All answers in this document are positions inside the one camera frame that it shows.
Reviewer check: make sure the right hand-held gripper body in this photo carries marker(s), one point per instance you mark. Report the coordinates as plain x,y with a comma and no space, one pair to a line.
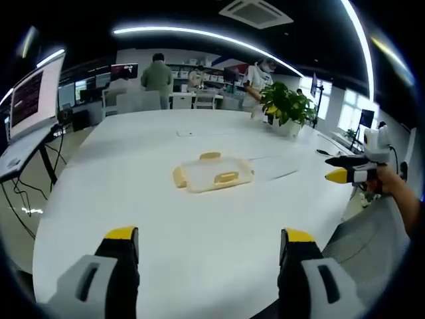
376,143

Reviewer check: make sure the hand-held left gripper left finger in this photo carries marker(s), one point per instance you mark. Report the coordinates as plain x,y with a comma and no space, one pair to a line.
99,276

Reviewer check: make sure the green potted plant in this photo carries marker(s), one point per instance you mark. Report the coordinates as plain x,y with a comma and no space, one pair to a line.
289,103

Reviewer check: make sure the long ceiling light strip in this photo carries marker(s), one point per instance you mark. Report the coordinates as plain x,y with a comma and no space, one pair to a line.
363,46
206,36

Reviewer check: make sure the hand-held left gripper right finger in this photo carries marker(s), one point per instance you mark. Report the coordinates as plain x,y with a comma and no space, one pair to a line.
312,276

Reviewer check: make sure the small dark monitor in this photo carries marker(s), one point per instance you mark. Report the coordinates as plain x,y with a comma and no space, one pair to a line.
367,117

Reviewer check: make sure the black monitor on stand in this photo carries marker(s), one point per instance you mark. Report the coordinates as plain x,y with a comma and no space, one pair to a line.
315,86

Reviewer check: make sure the clear lid with yellow buckles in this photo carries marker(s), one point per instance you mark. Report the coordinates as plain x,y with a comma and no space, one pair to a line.
212,172

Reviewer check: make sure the large computer monitor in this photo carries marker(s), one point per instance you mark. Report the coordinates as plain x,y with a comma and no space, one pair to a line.
31,99

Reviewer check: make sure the grey mesh office chair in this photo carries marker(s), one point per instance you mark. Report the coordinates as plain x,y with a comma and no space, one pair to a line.
368,252

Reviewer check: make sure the white plant pot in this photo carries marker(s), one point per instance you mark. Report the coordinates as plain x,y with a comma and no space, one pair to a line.
285,128

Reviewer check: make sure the person's right hand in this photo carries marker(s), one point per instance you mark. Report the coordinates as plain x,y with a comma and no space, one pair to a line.
386,179

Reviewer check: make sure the small green plant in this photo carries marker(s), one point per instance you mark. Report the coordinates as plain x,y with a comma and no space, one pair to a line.
350,133

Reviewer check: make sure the small black white object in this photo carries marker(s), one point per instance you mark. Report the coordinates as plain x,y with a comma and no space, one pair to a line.
322,152

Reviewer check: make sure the white chair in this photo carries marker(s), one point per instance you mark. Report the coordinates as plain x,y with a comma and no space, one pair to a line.
203,99

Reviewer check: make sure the wall screen with red picture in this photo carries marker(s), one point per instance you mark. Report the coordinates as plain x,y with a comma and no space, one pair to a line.
124,72

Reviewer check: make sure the ceiling air conditioner vent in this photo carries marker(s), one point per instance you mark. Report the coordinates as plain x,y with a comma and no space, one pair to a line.
255,12

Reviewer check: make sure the grey side desk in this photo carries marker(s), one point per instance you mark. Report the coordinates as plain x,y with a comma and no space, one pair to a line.
20,156

